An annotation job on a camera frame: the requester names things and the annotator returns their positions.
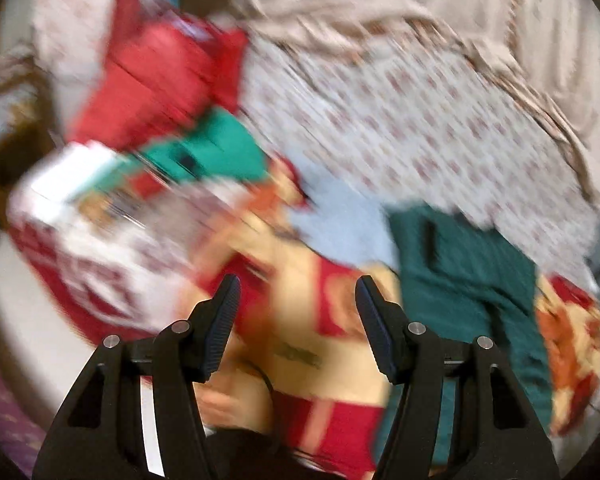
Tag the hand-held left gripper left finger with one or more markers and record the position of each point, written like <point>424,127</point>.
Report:
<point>222,331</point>

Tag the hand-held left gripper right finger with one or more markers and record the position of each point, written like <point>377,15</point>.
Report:
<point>375,331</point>

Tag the dark green quilted jacket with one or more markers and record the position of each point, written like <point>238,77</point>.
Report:
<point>460,270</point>

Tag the red orange checkered blanket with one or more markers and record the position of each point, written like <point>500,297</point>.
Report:
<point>300,320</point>

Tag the light blue cloth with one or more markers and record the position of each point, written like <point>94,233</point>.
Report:
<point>340,220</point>

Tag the white red printed cloth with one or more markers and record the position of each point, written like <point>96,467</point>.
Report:
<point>105,255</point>

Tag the bright green garment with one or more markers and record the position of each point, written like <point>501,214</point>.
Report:
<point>220,145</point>

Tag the floral bed sheet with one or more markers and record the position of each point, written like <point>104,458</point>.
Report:
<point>405,125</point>

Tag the purple patterned mat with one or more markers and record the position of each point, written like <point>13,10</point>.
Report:
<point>0,400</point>

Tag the wooden furniture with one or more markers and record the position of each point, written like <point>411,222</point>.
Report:
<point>10,160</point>

